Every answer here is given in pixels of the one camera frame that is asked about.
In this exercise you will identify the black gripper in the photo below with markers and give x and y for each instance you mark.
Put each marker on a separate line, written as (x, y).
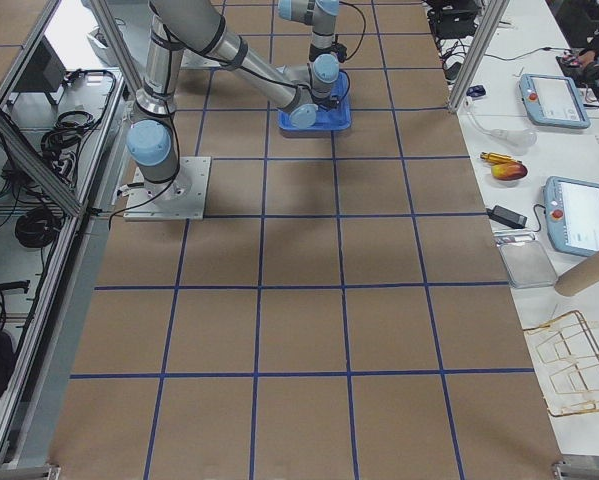
(330, 103)

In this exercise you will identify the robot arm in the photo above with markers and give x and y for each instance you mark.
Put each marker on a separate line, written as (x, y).
(191, 43)
(321, 71)

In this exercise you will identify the blue plastic tray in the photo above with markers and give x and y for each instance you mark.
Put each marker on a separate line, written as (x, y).
(335, 119)

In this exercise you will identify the brass metal cylinder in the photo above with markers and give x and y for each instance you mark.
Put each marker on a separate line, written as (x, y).
(497, 158)

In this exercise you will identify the red yellow mango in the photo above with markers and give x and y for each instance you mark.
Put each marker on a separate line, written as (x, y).
(509, 171)

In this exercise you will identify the black power adapter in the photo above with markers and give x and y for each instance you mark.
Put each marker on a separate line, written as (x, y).
(506, 217)

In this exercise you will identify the teach pendant far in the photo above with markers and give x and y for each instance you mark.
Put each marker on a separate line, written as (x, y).
(553, 101)

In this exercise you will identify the teach pendant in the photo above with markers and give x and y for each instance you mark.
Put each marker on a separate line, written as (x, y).
(553, 101)
(572, 215)

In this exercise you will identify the clear plastic lidded box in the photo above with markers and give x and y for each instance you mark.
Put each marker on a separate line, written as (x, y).
(526, 261)

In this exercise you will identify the teach pendant near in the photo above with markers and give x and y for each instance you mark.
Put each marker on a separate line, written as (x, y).
(572, 215)

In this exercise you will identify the cardboard tube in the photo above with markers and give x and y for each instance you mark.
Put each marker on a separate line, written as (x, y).
(580, 277)

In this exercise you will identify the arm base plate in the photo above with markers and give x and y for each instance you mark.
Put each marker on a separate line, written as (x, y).
(184, 199)

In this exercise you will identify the aluminium frame post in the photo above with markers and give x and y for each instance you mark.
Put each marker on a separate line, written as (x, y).
(484, 33)

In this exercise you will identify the gold wire rack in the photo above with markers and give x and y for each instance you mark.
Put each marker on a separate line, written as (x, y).
(565, 353)

